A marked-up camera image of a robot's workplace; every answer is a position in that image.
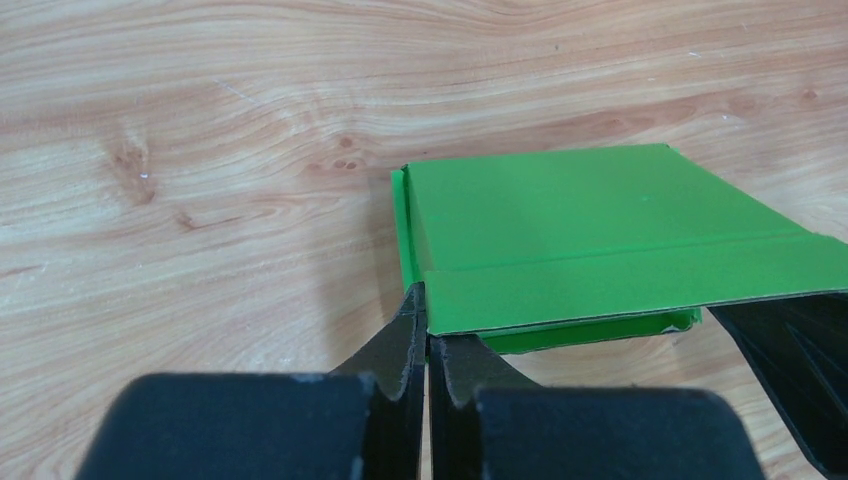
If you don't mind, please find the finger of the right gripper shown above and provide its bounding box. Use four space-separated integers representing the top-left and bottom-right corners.
709 293 847 479

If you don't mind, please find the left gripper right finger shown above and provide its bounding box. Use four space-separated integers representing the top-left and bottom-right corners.
429 335 763 479

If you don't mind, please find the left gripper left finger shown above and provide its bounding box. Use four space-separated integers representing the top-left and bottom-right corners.
77 283 426 479

